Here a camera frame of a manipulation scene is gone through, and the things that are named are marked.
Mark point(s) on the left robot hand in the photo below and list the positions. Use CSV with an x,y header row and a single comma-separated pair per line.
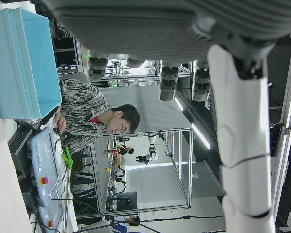
x,y
140,26

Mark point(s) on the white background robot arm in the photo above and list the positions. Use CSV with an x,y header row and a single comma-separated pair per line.
x,y
152,151

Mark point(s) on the grey office chair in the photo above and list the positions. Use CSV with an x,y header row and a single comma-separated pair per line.
x,y
78,77

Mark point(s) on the white led light bar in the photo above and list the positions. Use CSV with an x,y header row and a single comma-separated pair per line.
x,y
200,136
178,104

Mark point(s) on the person in patterned sweater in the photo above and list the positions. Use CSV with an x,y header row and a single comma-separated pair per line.
x,y
82,109

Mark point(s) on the light blue plastic bin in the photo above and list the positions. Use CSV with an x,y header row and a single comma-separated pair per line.
x,y
21,63

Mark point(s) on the background person in black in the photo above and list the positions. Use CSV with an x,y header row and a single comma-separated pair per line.
x,y
126,150

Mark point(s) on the small yellow object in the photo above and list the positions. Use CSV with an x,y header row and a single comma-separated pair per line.
x,y
107,170

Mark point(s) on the green plastic clip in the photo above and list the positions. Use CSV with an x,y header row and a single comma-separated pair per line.
x,y
67,157

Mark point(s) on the blue-grey teach pendant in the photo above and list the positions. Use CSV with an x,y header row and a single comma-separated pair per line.
x,y
53,216
44,157

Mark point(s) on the black background monitor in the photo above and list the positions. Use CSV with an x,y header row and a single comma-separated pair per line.
x,y
128,201

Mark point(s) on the background person in blue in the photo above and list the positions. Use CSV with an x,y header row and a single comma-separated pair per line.
x,y
126,222

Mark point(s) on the aluminium frame cage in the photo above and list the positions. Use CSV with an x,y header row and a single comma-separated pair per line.
x,y
190,170

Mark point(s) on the aluminium frame beam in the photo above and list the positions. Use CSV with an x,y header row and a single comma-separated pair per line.
x,y
289,97

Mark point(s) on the black mounted camera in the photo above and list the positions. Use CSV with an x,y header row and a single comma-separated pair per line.
x,y
278,139

